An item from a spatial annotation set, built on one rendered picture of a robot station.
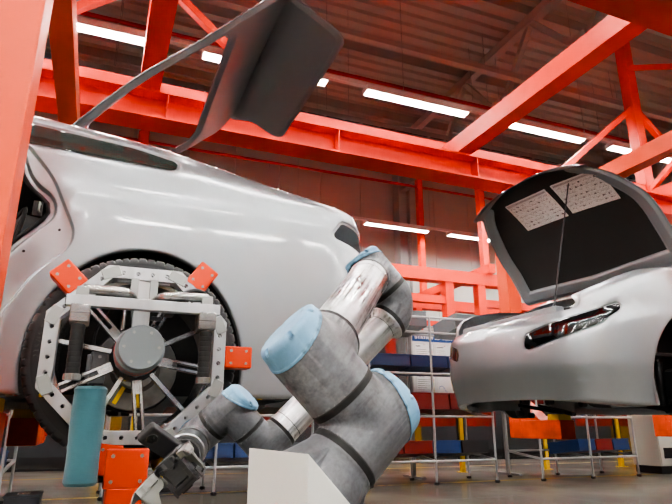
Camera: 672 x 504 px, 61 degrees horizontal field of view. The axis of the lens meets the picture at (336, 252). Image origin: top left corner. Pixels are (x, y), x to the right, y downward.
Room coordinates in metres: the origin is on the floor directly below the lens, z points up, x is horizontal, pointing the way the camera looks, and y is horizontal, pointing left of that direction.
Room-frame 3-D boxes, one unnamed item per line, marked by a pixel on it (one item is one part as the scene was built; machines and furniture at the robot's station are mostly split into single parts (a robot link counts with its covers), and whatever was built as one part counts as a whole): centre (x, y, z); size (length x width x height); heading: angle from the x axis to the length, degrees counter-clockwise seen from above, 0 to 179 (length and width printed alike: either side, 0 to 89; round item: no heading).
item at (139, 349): (1.74, 0.60, 0.85); 0.21 x 0.14 x 0.14; 22
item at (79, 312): (1.55, 0.70, 0.93); 0.09 x 0.05 x 0.05; 22
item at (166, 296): (1.73, 0.49, 1.03); 0.19 x 0.18 x 0.11; 22
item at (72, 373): (1.52, 0.69, 0.83); 0.04 x 0.04 x 0.16
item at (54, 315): (1.80, 0.62, 0.85); 0.54 x 0.07 x 0.54; 112
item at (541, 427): (5.49, -1.88, 1.75); 0.68 x 0.16 x 2.45; 22
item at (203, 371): (1.65, 0.38, 0.83); 0.04 x 0.04 x 0.16
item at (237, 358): (1.93, 0.33, 0.85); 0.09 x 0.08 x 0.07; 112
